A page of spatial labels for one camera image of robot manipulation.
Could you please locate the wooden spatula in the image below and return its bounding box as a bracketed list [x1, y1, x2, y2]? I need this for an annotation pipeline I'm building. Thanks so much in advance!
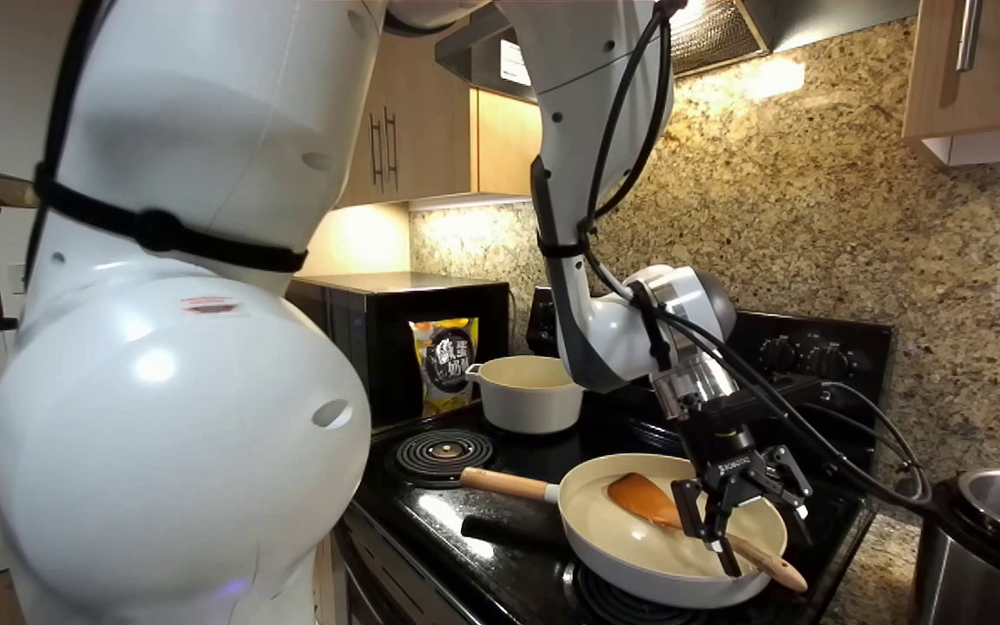
[607, 471, 810, 593]

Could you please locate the stainless steel pressure cooker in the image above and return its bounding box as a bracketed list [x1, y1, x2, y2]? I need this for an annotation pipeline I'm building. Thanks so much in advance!
[914, 468, 1000, 625]

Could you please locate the yellow black snack bag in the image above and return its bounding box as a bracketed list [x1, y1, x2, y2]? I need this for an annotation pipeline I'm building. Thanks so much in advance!
[408, 317, 478, 418]

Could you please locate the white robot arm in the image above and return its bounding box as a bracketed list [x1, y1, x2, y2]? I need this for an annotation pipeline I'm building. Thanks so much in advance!
[0, 0, 734, 625]

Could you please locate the white frying pan wooden handle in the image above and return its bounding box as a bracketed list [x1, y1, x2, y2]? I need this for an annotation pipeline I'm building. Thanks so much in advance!
[458, 453, 810, 607]

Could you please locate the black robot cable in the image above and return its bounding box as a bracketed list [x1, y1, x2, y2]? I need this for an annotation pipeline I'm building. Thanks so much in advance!
[526, 0, 962, 519]

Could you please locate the steel range hood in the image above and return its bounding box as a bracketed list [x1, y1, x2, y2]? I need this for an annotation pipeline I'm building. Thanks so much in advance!
[435, 0, 915, 100]

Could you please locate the left upper wooden cabinet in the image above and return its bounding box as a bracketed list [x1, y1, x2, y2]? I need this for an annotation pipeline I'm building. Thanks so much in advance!
[345, 35, 538, 206]

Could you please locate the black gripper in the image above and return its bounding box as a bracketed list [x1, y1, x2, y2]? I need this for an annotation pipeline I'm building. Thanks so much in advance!
[673, 395, 813, 576]

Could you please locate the wooden cabinet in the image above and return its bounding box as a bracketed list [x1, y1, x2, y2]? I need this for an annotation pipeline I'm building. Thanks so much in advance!
[345, 35, 538, 206]
[906, 0, 1000, 167]

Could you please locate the black electric stove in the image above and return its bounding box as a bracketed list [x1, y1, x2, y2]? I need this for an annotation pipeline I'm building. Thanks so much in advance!
[337, 285, 897, 625]

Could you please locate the right upper wooden cabinet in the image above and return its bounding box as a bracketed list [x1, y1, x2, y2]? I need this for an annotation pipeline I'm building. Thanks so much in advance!
[906, 0, 1000, 167]

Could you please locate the white pot with handles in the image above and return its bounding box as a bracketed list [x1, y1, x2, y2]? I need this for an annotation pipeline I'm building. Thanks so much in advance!
[469, 355, 582, 435]

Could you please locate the black microwave oven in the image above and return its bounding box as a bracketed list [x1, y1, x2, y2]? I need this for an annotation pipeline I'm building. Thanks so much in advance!
[288, 273, 510, 427]

